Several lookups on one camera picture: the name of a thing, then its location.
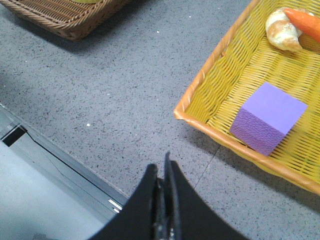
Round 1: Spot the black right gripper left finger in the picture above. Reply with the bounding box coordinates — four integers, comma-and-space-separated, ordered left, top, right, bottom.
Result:
91, 164, 158, 240

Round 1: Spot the yellow packing tape roll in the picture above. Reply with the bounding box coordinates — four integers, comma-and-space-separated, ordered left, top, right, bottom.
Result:
72, 0, 100, 4

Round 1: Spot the purple foam block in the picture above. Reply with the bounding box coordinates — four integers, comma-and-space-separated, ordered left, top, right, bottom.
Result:
229, 82, 308, 156

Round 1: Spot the orange toy carrot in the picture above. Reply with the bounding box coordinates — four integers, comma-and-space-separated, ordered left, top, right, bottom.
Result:
284, 8, 320, 43

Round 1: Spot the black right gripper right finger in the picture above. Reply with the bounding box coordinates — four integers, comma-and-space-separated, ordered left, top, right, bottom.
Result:
164, 152, 247, 240

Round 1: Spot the toy bread croissant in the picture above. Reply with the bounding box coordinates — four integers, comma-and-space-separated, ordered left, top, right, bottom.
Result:
265, 7, 303, 52

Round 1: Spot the yellow woven basket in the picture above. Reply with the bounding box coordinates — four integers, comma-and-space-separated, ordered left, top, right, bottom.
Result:
174, 0, 320, 194

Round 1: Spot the brown wicker basket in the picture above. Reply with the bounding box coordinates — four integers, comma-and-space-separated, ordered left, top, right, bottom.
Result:
0, 0, 129, 41

